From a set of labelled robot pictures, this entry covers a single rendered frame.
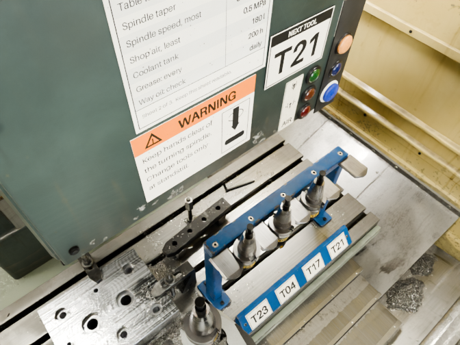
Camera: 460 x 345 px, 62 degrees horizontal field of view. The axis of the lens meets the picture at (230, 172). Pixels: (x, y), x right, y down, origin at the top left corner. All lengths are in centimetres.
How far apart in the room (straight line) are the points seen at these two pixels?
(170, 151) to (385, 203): 125
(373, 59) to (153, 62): 120
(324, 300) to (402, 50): 85
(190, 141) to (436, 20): 100
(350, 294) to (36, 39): 131
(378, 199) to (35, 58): 142
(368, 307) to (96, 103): 126
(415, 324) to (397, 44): 95
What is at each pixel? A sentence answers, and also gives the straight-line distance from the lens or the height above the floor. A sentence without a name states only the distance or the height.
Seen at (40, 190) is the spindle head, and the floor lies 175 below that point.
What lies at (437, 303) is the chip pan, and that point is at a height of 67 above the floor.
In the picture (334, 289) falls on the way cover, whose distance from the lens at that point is 142.
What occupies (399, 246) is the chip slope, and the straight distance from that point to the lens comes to 155.
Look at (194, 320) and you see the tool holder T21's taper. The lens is 63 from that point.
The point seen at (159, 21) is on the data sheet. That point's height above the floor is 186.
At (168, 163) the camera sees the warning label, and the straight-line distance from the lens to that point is 42.
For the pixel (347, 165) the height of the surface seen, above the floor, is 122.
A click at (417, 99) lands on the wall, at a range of 143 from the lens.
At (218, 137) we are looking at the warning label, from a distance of 45.
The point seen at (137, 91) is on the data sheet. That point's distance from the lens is 33.
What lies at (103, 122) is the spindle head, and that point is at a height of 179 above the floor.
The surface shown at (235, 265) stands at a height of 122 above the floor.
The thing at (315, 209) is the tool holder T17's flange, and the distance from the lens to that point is 97.
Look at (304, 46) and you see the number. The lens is 47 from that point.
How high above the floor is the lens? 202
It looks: 53 degrees down
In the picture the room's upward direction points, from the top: 2 degrees clockwise
